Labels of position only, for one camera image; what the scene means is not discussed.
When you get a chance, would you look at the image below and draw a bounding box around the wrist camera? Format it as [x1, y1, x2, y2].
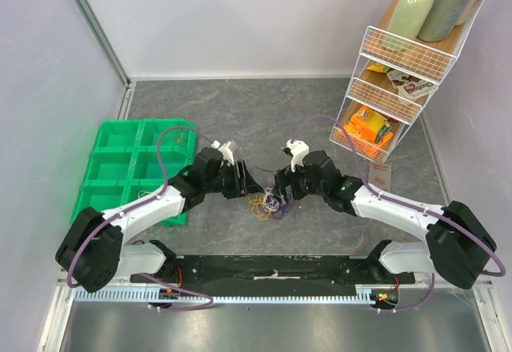
[210, 140, 238, 166]
[283, 140, 310, 172]

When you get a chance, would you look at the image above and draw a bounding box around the aluminium rail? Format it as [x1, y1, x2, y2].
[55, 254, 493, 305]

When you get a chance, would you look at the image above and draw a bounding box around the dark green bottle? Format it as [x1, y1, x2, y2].
[418, 0, 470, 42]

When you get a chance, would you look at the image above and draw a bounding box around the orange snack box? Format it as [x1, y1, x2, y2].
[343, 106, 394, 158]

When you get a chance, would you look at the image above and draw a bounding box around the chobani yogurt pack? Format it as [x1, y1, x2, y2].
[386, 70, 436, 102]

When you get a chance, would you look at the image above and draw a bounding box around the small pink card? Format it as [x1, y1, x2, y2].
[368, 162, 392, 192]

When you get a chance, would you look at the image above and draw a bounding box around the yellow snack bag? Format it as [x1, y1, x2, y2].
[366, 63, 391, 74]

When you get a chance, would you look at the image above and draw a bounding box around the light green spray bottle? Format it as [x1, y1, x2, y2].
[382, 0, 434, 51]

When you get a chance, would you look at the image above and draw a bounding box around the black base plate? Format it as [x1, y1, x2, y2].
[154, 255, 415, 297]

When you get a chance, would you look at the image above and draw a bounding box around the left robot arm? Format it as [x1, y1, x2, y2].
[55, 147, 262, 293]

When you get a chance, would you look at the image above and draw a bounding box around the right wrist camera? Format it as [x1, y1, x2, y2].
[283, 140, 310, 172]

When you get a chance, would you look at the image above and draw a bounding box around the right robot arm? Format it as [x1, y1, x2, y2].
[275, 142, 497, 290]

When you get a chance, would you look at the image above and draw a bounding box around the green compartment bin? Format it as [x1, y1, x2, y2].
[71, 118, 198, 218]

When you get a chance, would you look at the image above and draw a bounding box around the white wire shelf rack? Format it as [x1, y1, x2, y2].
[338, 0, 485, 162]

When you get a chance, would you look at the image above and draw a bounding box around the coloured cable bundle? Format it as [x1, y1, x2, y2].
[246, 186, 297, 222]

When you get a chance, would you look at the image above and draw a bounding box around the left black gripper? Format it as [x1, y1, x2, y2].
[204, 159, 263, 199]

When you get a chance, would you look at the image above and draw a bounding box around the brown cable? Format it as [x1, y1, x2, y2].
[162, 126, 191, 147]

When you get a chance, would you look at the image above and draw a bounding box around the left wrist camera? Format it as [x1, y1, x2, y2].
[210, 140, 238, 166]

